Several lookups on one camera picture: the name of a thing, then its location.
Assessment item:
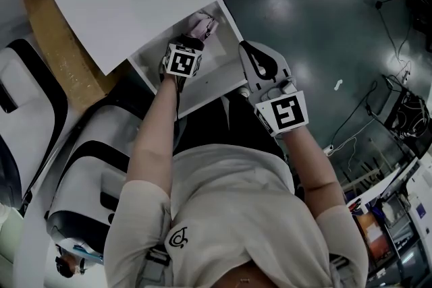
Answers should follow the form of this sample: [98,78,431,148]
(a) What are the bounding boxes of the brown cardboard box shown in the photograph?
[22,0,119,113]

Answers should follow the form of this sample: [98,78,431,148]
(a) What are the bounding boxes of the black crate of cables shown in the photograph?
[383,75,432,160]

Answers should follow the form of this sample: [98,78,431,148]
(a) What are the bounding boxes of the white drawer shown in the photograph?
[128,0,250,119]

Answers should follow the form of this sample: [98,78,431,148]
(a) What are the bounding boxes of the white black-striped machine housing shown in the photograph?
[45,100,150,254]
[0,38,69,210]

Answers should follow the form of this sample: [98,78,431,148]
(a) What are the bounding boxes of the person's left forearm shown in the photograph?
[126,73,180,197]

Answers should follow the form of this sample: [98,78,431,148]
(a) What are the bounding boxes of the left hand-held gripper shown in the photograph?
[161,33,205,79]

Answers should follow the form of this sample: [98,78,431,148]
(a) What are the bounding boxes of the person's right forearm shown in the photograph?
[281,126,348,210]

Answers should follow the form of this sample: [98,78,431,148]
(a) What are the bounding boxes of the person's black trousers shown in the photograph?
[173,92,288,160]

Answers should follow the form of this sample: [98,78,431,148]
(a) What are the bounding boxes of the grey harness strap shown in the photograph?
[328,254,352,288]
[143,241,172,288]

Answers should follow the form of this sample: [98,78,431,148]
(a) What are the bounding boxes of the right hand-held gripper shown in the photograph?
[238,40,310,138]

